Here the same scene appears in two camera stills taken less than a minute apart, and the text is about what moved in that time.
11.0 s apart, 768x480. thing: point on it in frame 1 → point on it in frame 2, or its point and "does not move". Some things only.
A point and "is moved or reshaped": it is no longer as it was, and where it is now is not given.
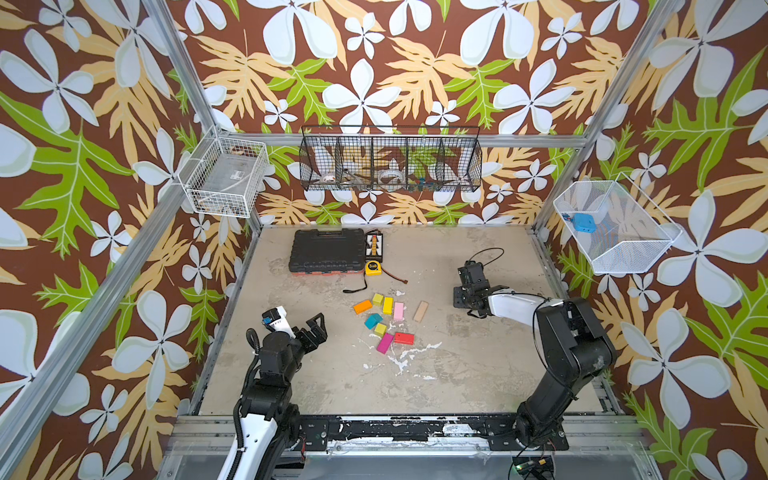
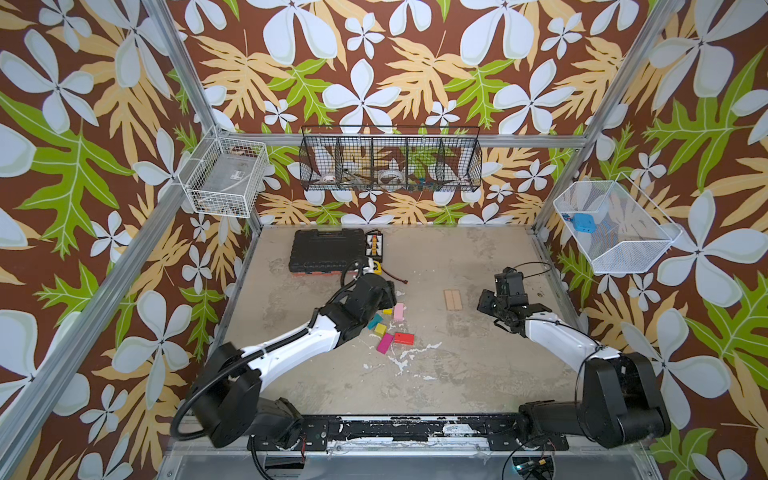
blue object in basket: (584, 223) does not move
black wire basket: (396, 158) does not move
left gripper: (319, 334) → (388, 295)
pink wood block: (398, 311) does not move
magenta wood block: (384, 343) does not move
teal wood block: (372, 320) does not move
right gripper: (468, 292) → (492, 303)
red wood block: (405, 339) does not move
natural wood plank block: (420, 311) is moved or reshaped
